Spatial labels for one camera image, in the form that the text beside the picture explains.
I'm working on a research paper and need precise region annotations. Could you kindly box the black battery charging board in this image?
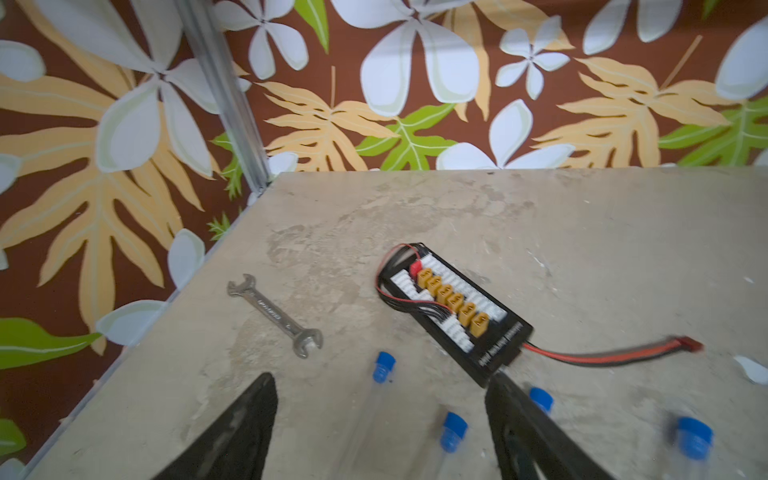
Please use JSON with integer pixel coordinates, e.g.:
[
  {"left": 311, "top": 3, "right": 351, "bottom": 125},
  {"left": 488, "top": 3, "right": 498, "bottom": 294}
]
[{"left": 374, "top": 243, "right": 534, "bottom": 388}]

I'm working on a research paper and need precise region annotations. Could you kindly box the silver open-end wrench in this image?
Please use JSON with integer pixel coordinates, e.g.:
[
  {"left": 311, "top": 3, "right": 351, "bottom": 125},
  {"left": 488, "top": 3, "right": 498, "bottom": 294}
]
[{"left": 227, "top": 274, "right": 324, "bottom": 359}]

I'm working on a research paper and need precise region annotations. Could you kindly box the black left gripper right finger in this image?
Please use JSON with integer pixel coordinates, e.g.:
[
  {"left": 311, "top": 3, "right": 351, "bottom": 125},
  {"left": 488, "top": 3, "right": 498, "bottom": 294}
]
[{"left": 485, "top": 373, "right": 611, "bottom": 480}]

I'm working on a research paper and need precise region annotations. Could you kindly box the blue stopper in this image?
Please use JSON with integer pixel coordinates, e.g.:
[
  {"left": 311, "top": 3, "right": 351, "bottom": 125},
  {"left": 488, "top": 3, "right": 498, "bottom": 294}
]
[
  {"left": 439, "top": 412, "right": 468, "bottom": 454},
  {"left": 529, "top": 387, "right": 554, "bottom": 415},
  {"left": 372, "top": 351, "right": 396, "bottom": 384},
  {"left": 677, "top": 417, "right": 714, "bottom": 461}
]

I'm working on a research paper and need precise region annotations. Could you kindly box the clear test tube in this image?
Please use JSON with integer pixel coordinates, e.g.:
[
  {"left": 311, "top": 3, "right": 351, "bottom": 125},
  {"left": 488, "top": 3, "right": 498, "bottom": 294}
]
[
  {"left": 661, "top": 416, "right": 714, "bottom": 480},
  {"left": 420, "top": 426, "right": 452, "bottom": 479},
  {"left": 332, "top": 374, "right": 392, "bottom": 479}
]

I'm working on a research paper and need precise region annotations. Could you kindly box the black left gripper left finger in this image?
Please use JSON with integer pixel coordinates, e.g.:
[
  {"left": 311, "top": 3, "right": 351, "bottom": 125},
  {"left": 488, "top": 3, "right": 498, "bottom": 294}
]
[{"left": 155, "top": 372, "right": 278, "bottom": 480}]

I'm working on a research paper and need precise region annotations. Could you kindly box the red black power cable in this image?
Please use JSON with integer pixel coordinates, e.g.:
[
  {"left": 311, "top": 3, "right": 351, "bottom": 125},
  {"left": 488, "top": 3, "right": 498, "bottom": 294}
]
[{"left": 521, "top": 335, "right": 704, "bottom": 367}]

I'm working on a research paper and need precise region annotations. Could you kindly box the aluminium frame post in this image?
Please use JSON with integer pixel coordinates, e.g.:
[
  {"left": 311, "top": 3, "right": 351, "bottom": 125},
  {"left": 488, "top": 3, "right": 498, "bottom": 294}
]
[{"left": 175, "top": 0, "right": 270, "bottom": 196}]

